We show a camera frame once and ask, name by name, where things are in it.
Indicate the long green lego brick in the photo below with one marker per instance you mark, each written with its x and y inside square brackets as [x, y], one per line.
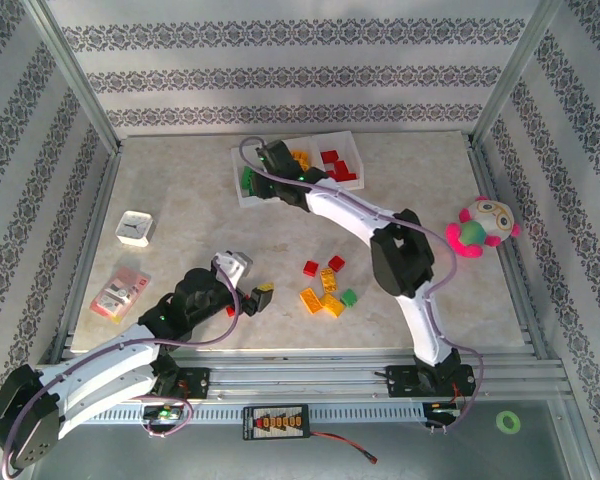
[247, 175]
[246, 189]

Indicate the long red lego brick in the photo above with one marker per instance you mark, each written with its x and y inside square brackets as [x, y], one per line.
[347, 175]
[230, 311]

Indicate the white plastic bin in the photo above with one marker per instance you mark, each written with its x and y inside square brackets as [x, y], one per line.
[350, 150]
[247, 201]
[302, 144]

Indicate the square yellow lego brick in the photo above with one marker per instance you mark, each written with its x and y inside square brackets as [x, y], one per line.
[305, 164]

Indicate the round yellow lego piece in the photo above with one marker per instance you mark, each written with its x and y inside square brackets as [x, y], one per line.
[296, 156]

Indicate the long yellow lego brick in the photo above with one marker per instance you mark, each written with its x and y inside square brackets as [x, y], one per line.
[311, 300]
[333, 304]

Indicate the square red lego brick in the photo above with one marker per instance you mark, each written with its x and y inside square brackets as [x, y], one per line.
[309, 267]
[336, 263]

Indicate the yellow printed lego brick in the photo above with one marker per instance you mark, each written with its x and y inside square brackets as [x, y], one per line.
[328, 280]

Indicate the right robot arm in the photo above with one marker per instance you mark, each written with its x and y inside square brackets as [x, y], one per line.
[402, 250]

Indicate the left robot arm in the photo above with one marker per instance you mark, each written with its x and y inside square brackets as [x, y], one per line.
[105, 370]

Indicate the pink flat package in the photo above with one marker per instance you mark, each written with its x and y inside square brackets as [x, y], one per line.
[117, 295]

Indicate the square green lego brick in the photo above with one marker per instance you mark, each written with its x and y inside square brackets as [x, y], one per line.
[349, 297]

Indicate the small white square clock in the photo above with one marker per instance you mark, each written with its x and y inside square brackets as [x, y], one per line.
[132, 227]

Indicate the black power distribution board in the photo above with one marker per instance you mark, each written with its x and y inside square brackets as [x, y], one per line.
[252, 422]

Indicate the left small controller board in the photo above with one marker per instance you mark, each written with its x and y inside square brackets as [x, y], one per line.
[162, 414]

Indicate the small controller board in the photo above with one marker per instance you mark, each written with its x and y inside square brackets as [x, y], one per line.
[162, 414]
[442, 411]

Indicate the pink white plush toy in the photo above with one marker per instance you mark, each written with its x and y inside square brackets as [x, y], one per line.
[490, 220]

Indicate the right small controller board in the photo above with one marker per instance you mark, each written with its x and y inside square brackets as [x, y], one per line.
[442, 411]

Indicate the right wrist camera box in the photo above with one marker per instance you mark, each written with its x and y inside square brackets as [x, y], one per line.
[277, 157]

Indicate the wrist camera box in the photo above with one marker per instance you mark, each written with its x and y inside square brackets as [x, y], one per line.
[277, 157]
[232, 265]

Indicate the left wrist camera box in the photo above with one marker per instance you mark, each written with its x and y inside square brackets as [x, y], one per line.
[232, 265]

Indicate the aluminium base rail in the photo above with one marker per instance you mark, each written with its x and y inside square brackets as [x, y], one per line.
[305, 375]

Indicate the aluminium side rail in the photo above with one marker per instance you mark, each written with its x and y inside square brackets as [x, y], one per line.
[99, 200]
[485, 175]

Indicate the aluminium frame post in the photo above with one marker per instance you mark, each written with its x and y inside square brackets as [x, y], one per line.
[512, 75]
[75, 75]

